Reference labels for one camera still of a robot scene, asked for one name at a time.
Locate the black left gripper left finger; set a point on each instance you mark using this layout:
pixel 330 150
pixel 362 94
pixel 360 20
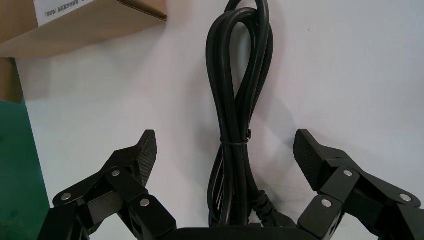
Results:
pixel 132 172

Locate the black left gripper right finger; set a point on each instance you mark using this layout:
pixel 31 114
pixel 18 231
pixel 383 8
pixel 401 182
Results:
pixel 338 179

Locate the open brown cardboard box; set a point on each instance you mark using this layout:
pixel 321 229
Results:
pixel 82 30

